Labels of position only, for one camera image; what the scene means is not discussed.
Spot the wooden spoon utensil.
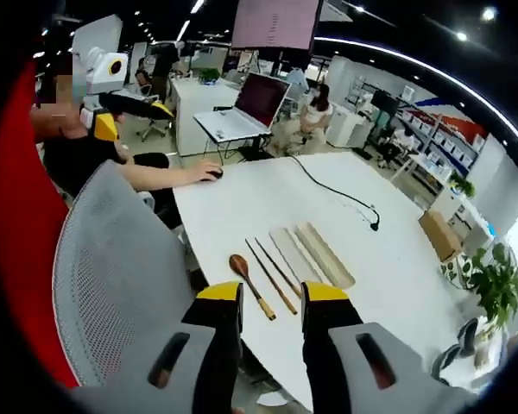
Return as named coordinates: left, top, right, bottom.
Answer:
left=228, top=254, right=278, bottom=322

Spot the black cable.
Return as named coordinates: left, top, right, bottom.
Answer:
left=288, top=155, right=382, bottom=232

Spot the black monitor on stand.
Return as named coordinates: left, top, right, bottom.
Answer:
left=352, top=89, right=401, bottom=161

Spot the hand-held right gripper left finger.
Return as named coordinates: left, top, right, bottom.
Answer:
left=71, top=281, right=245, bottom=414

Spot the beige cutlery case lid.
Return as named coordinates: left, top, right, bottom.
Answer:
left=268, top=228, right=325, bottom=286

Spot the beige cutlery case tray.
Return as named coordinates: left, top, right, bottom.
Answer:
left=294, top=221, right=357, bottom=290

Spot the white board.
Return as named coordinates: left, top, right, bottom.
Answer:
left=70, top=14, right=124, bottom=58

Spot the dark wooden chopstick utensil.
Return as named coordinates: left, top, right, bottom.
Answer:
left=244, top=238, right=300, bottom=316
left=254, top=236, right=304, bottom=300

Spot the small green potted plant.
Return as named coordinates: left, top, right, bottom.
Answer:
left=448, top=171, right=477, bottom=198

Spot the white desk partition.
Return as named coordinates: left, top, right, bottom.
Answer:
left=169, top=77, right=242, bottom=158

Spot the large hanging monitor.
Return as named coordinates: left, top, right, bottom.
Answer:
left=231, top=0, right=322, bottom=52

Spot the person's red garment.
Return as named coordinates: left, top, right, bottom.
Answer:
left=0, top=60, right=79, bottom=389

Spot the grey mesh office chair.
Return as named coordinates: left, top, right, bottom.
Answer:
left=51, top=160, right=209, bottom=389

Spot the laptop stand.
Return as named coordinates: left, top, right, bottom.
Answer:
left=202, top=129, right=274, bottom=166

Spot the white laptop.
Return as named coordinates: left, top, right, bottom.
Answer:
left=193, top=71, right=293, bottom=142

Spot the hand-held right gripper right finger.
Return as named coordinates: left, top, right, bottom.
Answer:
left=300, top=279, right=481, bottom=414

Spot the shelf of white boxes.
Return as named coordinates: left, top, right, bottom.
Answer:
left=395, top=85, right=490, bottom=174

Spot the cardboard box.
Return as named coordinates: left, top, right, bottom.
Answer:
left=418, top=209, right=464, bottom=263

